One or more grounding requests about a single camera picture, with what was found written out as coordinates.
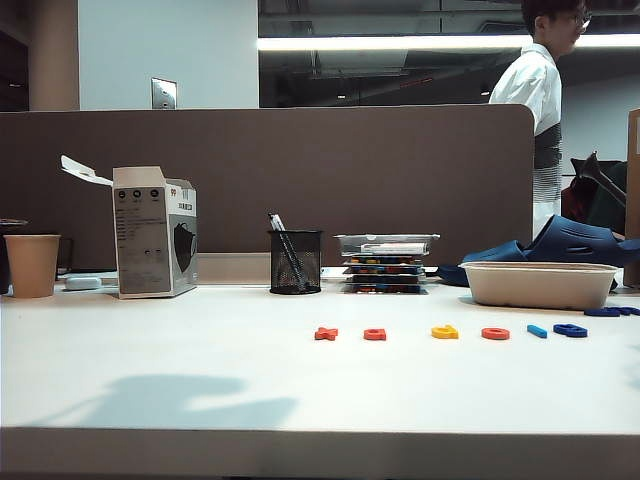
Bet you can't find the dark blue letter g magnet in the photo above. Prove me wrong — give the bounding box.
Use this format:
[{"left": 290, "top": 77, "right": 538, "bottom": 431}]
[{"left": 552, "top": 322, "right": 589, "bottom": 339}]

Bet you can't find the letter magnet pack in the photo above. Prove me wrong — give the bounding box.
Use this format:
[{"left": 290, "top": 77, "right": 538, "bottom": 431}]
[
  {"left": 349, "top": 274, "right": 426, "bottom": 286},
  {"left": 348, "top": 255, "right": 426, "bottom": 267},
  {"left": 342, "top": 264, "right": 427, "bottom": 277},
  {"left": 343, "top": 283, "right": 430, "bottom": 296}
]

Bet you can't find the dark blue wide letter magnet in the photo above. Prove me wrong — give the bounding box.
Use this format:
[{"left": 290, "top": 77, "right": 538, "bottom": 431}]
[{"left": 583, "top": 306, "right": 640, "bottom": 318}]

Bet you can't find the black mesh pen holder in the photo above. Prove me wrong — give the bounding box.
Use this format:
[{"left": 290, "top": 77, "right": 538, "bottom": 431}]
[{"left": 267, "top": 229, "right": 325, "bottom": 296}]

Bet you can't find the black white pen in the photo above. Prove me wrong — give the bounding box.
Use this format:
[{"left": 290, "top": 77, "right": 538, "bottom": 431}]
[{"left": 267, "top": 211, "right": 311, "bottom": 291}]

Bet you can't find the clear plastic tray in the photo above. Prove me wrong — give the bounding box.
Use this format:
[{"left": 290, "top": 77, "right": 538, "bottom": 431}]
[{"left": 332, "top": 232, "right": 442, "bottom": 258}]

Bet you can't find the brown desk partition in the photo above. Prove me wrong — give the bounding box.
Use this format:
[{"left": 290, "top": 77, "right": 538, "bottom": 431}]
[{"left": 0, "top": 103, "right": 535, "bottom": 271}]

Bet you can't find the white grey face mask box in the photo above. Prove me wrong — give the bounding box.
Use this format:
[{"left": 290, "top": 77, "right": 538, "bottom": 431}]
[{"left": 59, "top": 154, "right": 199, "bottom": 300}]

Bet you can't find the long ceiling light strip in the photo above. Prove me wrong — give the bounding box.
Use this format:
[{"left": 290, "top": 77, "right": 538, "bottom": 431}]
[{"left": 256, "top": 33, "right": 640, "bottom": 52}]

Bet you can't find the beige pulp food container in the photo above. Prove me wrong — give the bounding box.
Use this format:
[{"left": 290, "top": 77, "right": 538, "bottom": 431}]
[{"left": 459, "top": 260, "right": 620, "bottom": 311}]

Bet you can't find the dark blue clog with holes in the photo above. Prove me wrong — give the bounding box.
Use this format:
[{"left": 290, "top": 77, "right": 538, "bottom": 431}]
[{"left": 519, "top": 214, "right": 640, "bottom": 269}]

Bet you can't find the red garment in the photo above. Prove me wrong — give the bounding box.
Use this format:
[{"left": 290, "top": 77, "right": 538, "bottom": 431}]
[{"left": 562, "top": 177, "right": 599, "bottom": 229}]

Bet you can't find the brown paper cup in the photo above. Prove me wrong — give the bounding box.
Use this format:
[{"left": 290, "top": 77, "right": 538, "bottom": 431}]
[{"left": 3, "top": 233, "right": 61, "bottom": 300}]

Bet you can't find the beige partition base rail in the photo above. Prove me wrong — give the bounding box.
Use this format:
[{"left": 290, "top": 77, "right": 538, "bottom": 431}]
[{"left": 195, "top": 252, "right": 274, "bottom": 287}]

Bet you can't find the metal wall switch plate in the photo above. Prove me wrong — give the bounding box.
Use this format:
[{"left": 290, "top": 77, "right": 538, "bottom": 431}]
[{"left": 150, "top": 77, "right": 179, "bottom": 110}]

